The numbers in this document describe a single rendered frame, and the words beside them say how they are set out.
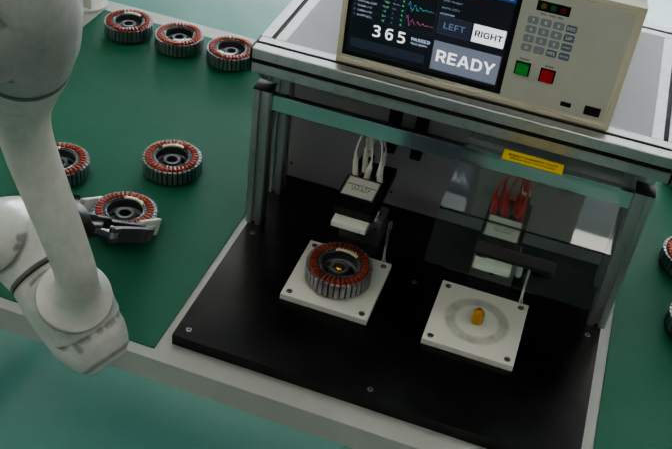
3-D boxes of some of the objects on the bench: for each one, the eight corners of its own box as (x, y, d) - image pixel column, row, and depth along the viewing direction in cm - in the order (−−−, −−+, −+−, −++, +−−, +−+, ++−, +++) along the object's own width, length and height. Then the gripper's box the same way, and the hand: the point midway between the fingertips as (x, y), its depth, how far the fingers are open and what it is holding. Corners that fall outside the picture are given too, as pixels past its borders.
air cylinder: (377, 247, 173) (381, 224, 170) (337, 235, 175) (341, 212, 171) (385, 231, 177) (389, 207, 174) (346, 219, 179) (350, 196, 175)
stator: (134, 251, 167) (134, 234, 165) (79, 230, 170) (78, 213, 168) (168, 218, 176) (169, 202, 174) (116, 198, 179) (116, 182, 177)
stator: (355, 310, 158) (357, 293, 156) (293, 286, 161) (295, 269, 159) (380, 270, 167) (383, 253, 164) (320, 248, 170) (323, 231, 167)
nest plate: (365, 325, 158) (366, 320, 157) (279, 298, 160) (279, 293, 160) (391, 269, 169) (392, 263, 168) (310, 244, 172) (310, 239, 171)
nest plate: (511, 371, 153) (513, 366, 152) (420, 343, 156) (421, 337, 155) (527, 310, 164) (529, 305, 164) (442, 284, 167) (443, 279, 167)
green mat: (154, 348, 152) (154, 347, 152) (-176, 238, 163) (-176, 237, 163) (342, 73, 224) (342, 72, 224) (104, 10, 236) (104, 9, 236)
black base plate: (574, 478, 141) (578, 468, 139) (171, 344, 153) (171, 333, 152) (607, 277, 177) (610, 268, 176) (279, 181, 189) (280, 172, 188)
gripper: (-9, 223, 156) (68, 213, 177) (116, 273, 150) (180, 257, 171) (3, 179, 155) (79, 174, 176) (128, 227, 148) (192, 216, 170)
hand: (123, 215), depth 171 cm, fingers closed on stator, 11 cm apart
